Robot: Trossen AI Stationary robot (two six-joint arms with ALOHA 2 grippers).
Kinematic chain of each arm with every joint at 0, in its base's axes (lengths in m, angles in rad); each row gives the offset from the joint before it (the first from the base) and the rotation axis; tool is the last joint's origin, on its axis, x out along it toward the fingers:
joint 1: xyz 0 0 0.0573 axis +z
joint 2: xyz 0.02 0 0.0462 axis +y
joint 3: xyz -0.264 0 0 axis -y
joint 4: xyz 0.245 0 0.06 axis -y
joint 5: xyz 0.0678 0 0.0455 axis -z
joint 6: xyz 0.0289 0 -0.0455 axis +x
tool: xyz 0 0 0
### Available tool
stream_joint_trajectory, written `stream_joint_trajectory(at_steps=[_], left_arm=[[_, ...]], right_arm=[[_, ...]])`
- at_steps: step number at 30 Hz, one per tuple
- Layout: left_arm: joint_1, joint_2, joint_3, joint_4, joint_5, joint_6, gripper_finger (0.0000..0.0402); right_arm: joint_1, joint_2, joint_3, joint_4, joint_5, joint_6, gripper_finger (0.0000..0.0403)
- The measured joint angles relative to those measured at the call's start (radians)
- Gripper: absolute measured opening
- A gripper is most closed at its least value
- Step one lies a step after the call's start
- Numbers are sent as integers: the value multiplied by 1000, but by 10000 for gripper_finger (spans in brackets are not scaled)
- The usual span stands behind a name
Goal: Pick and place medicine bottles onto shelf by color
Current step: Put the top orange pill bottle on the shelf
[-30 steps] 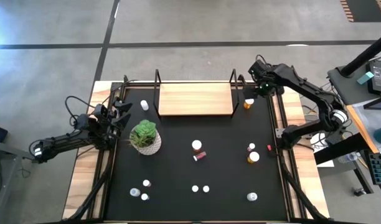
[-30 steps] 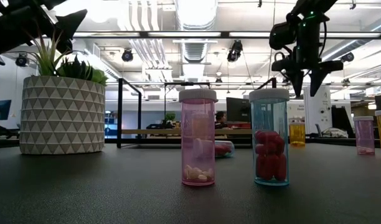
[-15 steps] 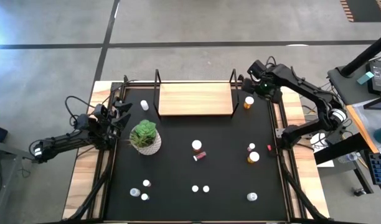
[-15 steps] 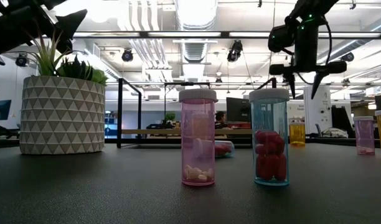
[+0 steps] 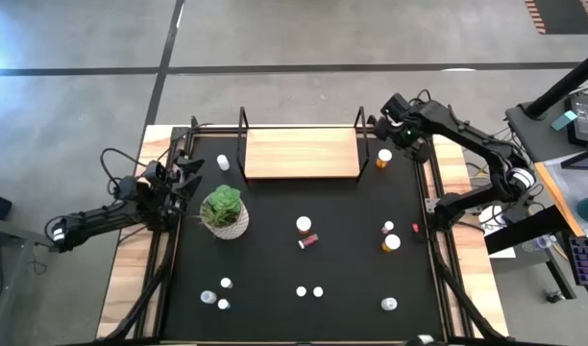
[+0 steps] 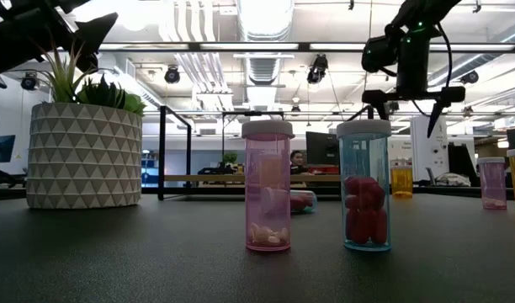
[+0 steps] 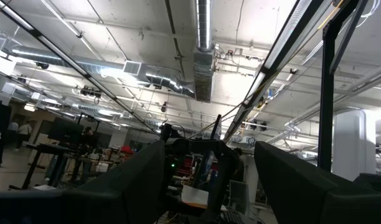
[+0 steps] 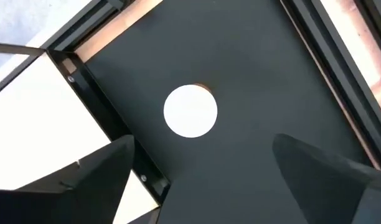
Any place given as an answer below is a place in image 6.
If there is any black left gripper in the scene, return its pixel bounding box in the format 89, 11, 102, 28
13, 0, 119, 76

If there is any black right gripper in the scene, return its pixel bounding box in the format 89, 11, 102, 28
361, 37, 467, 140

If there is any pink pill bottle white cap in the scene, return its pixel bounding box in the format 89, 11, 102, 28
477, 157, 508, 210
241, 120, 295, 253

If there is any white pillar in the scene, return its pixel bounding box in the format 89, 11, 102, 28
410, 115, 449, 183

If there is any black ceiling spotlight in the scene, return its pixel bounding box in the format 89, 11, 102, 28
459, 70, 480, 85
163, 66, 182, 84
20, 72, 39, 92
306, 54, 329, 85

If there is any white bundle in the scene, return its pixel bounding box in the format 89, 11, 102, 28
433, 172, 472, 188

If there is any black computer monitor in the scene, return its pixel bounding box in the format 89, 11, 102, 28
305, 131, 340, 167

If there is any artificial plant in patterned pot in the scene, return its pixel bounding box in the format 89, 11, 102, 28
25, 40, 147, 210

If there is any person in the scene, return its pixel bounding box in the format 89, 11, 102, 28
289, 150, 314, 176

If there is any blue-lit monitor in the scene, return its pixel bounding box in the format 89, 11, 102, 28
0, 134, 17, 164

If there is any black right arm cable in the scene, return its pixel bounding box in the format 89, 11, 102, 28
433, 21, 454, 92

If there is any black aluminium rig frame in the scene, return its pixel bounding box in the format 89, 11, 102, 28
0, 40, 515, 200

